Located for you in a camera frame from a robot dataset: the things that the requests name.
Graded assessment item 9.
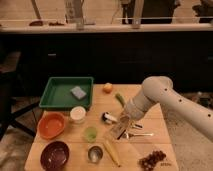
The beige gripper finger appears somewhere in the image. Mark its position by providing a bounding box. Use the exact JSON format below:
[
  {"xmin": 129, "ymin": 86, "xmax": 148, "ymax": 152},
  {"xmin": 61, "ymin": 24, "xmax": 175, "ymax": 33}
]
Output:
[
  {"xmin": 123, "ymin": 125, "xmax": 132, "ymax": 138},
  {"xmin": 113, "ymin": 119, "xmax": 125, "ymax": 133}
]

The wooden board eraser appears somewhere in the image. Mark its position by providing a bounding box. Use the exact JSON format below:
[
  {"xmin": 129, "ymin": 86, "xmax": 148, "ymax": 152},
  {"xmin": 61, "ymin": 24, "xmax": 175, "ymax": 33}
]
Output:
[{"xmin": 110, "ymin": 123, "xmax": 127, "ymax": 140}]

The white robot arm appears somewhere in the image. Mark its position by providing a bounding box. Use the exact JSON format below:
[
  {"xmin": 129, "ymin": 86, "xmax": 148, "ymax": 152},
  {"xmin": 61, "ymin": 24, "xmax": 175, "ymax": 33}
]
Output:
[{"xmin": 111, "ymin": 76, "xmax": 213, "ymax": 142}]

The small green cup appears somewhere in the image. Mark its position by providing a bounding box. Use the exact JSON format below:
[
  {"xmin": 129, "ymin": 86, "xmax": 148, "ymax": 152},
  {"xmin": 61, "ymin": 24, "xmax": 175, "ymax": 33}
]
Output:
[{"xmin": 84, "ymin": 127, "xmax": 98, "ymax": 143}]

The small metal cup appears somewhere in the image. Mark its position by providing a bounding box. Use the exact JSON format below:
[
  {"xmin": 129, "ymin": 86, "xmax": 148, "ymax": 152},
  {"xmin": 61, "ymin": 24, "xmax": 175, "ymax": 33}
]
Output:
[{"xmin": 88, "ymin": 146, "xmax": 103, "ymax": 163}]

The white paper cup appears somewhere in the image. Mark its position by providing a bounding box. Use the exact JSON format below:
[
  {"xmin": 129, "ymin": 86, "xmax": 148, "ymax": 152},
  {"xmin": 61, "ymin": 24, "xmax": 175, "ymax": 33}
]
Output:
[{"xmin": 70, "ymin": 106, "xmax": 86, "ymax": 124}]

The metal fork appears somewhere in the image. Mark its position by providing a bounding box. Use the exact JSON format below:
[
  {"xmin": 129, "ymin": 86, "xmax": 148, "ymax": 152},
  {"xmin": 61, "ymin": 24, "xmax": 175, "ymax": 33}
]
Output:
[{"xmin": 122, "ymin": 132, "xmax": 154, "ymax": 139}]

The orange fruit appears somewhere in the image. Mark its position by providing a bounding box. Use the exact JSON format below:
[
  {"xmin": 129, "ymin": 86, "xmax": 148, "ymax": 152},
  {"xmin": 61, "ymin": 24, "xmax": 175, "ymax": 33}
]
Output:
[{"xmin": 103, "ymin": 83, "xmax": 113, "ymax": 93}]

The bunch of red grapes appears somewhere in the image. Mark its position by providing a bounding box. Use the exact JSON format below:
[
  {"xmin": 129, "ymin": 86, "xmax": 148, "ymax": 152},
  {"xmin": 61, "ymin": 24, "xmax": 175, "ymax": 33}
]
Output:
[{"xmin": 138, "ymin": 151, "xmax": 166, "ymax": 171}]

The grey sponge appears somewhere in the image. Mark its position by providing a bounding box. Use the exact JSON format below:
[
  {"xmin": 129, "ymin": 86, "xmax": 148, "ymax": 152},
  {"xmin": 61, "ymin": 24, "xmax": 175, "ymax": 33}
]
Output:
[{"xmin": 70, "ymin": 86, "xmax": 86, "ymax": 100}]

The green plastic tray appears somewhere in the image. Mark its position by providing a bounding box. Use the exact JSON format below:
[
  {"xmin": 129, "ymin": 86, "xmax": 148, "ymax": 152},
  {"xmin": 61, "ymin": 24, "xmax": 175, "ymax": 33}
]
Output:
[{"xmin": 39, "ymin": 77, "xmax": 94, "ymax": 110}]

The orange bowl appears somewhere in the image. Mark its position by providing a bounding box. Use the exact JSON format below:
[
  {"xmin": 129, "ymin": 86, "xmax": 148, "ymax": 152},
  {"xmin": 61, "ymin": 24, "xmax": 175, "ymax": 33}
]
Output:
[{"xmin": 37, "ymin": 112, "xmax": 65, "ymax": 140}]

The dark red bowl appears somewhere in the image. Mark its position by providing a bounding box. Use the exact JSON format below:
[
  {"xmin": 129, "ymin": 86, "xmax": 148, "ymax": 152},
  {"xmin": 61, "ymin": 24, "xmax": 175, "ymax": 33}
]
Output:
[{"xmin": 40, "ymin": 141, "xmax": 69, "ymax": 171}]

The white handled dish brush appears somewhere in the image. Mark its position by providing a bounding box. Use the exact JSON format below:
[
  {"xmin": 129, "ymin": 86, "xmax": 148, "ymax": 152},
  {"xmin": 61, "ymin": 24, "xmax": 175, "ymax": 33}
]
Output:
[{"xmin": 101, "ymin": 111, "xmax": 144, "ymax": 130}]

